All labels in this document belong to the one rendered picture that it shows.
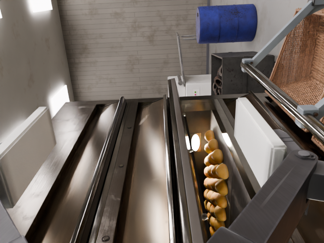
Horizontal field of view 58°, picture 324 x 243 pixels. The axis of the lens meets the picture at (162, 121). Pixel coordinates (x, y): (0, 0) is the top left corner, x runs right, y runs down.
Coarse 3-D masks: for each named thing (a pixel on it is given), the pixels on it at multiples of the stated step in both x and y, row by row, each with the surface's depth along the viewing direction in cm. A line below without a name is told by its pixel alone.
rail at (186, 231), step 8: (168, 80) 173; (168, 88) 159; (176, 128) 113; (176, 136) 106; (176, 144) 101; (176, 152) 96; (176, 160) 92; (176, 168) 88; (184, 184) 81; (184, 192) 77; (184, 200) 74; (184, 208) 72; (184, 216) 69; (184, 224) 67; (184, 232) 65; (184, 240) 63
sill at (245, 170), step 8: (216, 104) 172; (216, 112) 163; (224, 112) 161; (216, 120) 164; (224, 120) 151; (224, 128) 144; (232, 128) 142; (224, 136) 144; (232, 136) 134; (232, 144) 128; (232, 152) 128; (240, 152) 121; (240, 160) 116; (240, 168) 116; (248, 168) 111; (248, 176) 106; (248, 184) 105; (256, 184) 102; (248, 192) 106; (256, 192) 98
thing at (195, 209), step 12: (180, 108) 135; (180, 120) 118; (180, 132) 109; (180, 144) 101; (192, 168) 101; (192, 180) 81; (192, 192) 76; (192, 204) 72; (192, 216) 69; (192, 228) 65; (204, 228) 80; (192, 240) 62; (204, 240) 65
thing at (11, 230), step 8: (0, 200) 11; (0, 208) 11; (0, 216) 11; (8, 216) 11; (0, 224) 10; (8, 224) 10; (0, 232) 10; (8, 232) 10; (16, 232) 10; (0, 240) 10; (8, 240) 10; (16, 240) 9; (24, 240) 9
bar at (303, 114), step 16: (320, 0) 98; (304, 16) 101; (288, 32) 103; (272, 48) 106; (256, 64) 108; (256, 80) 92; (272, 96) 80; (288, 96) 73; (304, 112) 63; (320, 112) 64; (320, 128) 57
